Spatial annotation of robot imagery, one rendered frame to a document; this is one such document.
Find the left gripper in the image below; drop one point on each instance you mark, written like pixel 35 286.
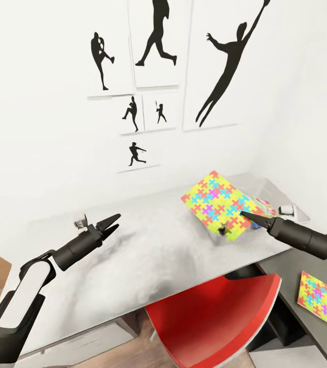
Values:
pixel 92 238

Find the jigsaw puzzle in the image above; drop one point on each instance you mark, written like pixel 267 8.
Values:
pixel 313 295
pixel 214 200

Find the toy box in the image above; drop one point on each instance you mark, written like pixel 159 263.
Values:
pixel 264 189

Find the desk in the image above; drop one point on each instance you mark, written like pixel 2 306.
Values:
pixel 160 248

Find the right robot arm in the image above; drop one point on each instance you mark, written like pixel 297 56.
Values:
pixel 286 230

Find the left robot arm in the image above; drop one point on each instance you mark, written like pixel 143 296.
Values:
pixel 19 308

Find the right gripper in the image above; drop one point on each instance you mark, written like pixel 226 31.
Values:
pixel 286 231

